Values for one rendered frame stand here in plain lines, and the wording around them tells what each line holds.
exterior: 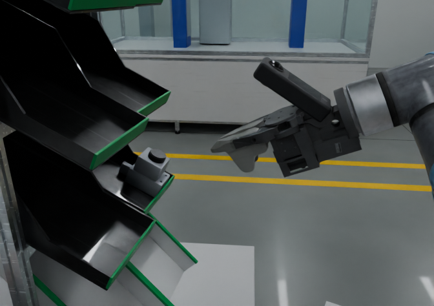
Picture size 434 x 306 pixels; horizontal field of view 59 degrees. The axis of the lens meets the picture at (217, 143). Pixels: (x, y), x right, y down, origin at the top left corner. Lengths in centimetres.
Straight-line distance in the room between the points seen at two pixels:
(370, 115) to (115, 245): 38
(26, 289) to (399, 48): 896
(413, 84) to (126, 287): 53
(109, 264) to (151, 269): 25
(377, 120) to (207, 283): 63
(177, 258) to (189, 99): 355
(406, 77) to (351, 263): 210
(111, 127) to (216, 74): 370
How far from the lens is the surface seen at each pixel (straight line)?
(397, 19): 912
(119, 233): 58
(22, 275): 54
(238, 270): 104
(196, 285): 100
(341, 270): 249
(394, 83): 52
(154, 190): 67
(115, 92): 63
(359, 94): 52
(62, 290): 64
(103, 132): 50
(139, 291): 69
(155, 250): 81
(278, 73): 52
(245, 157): 57
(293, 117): 53
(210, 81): 421
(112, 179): 69
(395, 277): 255
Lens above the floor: 153
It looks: 22 degrees down
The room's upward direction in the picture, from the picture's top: straight up
